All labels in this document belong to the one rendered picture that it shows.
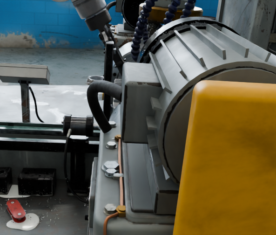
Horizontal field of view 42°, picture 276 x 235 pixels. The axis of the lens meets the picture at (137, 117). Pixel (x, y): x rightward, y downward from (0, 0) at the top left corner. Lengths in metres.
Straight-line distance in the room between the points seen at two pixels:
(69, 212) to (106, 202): 0.58
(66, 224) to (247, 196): 0.72
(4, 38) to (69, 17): 1.15
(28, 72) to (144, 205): 0.97
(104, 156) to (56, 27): 6.10
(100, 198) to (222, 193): 0.19
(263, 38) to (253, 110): 0.68
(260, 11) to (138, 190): 0.61
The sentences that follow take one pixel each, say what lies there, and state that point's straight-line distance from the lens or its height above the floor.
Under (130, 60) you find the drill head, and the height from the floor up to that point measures 1.12.
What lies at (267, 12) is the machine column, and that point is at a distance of 0.95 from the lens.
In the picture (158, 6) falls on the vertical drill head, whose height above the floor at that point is 1.34.
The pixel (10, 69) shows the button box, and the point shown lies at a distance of 1.35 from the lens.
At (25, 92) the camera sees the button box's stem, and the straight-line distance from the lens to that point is 1.37.
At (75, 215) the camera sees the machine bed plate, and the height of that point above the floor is 0.80.
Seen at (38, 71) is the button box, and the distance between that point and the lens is 1.32.
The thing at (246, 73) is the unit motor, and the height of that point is 1.34.
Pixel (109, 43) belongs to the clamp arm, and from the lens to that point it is 0.92.
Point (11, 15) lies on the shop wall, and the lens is 6.60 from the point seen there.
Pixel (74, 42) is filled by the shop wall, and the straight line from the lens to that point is 6.67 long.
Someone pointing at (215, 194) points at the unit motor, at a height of 1.26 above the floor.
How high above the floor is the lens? 1.43
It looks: 23 degrees down
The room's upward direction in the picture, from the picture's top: 5 degrees clockwise
